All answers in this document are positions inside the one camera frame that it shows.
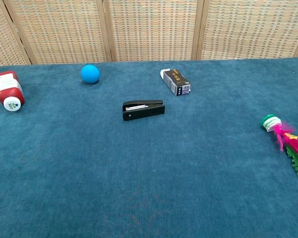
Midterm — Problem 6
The colourful feather shuttlecock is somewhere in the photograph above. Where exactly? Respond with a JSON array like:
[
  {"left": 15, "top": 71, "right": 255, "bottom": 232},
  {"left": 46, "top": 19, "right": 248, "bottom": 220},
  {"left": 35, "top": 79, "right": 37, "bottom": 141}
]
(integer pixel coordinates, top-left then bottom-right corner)
[{"left": 260, "top": 114, "right": 298, "bottom": 188}]

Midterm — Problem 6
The black stapler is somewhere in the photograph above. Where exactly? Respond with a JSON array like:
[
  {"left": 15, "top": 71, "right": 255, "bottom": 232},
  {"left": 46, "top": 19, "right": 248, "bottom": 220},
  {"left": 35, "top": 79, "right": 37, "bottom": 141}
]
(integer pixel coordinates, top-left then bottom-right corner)
[{"left": 122, "top": 100, "right": 165, "bottom": 121}]

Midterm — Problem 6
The small dark carton box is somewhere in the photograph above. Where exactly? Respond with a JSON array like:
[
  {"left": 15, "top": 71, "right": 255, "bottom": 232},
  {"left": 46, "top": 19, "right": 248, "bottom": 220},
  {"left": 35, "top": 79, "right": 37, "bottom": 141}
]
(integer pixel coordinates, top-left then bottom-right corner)
[{"left": 160, "top": 68, "right": 192, "bottom": 97}]

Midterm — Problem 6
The blue felt table cover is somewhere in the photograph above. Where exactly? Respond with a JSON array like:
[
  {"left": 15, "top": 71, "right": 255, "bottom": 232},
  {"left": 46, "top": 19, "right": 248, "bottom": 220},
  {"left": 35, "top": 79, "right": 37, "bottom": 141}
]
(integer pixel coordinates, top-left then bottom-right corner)
[{"left": 0, "top": 57, "right": 298, "bottom": 238}]

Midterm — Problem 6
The blue ball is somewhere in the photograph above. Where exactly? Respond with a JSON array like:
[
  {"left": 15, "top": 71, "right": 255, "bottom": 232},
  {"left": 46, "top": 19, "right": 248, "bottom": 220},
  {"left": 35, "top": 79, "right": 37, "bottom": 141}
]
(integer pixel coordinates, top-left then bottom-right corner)
[{"left": 80, "top": 64, "right": 100, "bottom": 84}]

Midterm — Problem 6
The woven folding screen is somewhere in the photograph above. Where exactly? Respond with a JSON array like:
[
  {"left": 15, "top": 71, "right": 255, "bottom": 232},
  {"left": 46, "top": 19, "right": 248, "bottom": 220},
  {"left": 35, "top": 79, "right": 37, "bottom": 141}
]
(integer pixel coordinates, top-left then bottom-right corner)
[{"left": 0, "top": 0, "right": 298, "bottom": 67}]

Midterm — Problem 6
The red bottle white cap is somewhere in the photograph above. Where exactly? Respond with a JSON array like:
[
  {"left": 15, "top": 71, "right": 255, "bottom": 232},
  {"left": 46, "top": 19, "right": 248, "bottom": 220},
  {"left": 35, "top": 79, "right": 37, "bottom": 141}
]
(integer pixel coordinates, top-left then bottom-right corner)
[{"left": 0, "top": 70, "right": 25, "bottom": 112}]

